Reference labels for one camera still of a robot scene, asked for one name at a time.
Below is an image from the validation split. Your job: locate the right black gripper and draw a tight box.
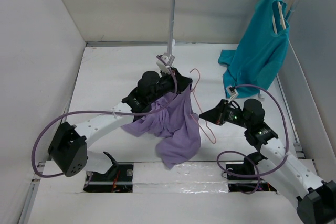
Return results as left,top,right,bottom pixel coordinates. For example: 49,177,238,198
198,99,251,129

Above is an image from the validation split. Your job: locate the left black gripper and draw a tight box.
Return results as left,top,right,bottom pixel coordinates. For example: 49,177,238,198
148,67,192,104

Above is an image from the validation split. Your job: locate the pink wire hanger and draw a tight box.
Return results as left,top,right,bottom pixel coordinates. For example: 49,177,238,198
190,68,217,144

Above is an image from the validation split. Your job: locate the purple t-shirt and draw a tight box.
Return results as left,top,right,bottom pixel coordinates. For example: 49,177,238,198
122,86,201,169

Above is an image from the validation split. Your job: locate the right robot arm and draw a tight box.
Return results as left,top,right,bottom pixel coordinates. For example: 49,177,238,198
200,99,335,223

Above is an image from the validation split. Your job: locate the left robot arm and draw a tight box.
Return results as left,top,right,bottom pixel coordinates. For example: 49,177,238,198
48,68,192,180

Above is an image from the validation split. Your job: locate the teal t-shirt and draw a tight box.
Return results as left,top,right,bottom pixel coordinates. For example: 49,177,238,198
218,0,290,99

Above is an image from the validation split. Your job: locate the wooden hanger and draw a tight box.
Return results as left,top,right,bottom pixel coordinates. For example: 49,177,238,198
272,1,287,34

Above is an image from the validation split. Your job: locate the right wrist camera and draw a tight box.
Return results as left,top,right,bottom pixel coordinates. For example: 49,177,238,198
226,86,239,99

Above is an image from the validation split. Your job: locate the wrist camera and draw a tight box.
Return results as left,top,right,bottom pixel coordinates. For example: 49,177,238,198
156,54,175,74
226,86,239,99

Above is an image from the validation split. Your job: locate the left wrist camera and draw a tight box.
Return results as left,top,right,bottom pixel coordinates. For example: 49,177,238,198
156,54,175,74

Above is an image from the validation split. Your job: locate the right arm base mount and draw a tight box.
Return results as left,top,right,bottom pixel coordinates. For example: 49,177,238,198
222,161,278,195

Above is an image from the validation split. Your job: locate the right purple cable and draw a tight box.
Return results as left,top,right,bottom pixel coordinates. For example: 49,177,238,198
216,84,290,195

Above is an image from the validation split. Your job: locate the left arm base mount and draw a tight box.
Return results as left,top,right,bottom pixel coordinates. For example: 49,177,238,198
83,152,134,193

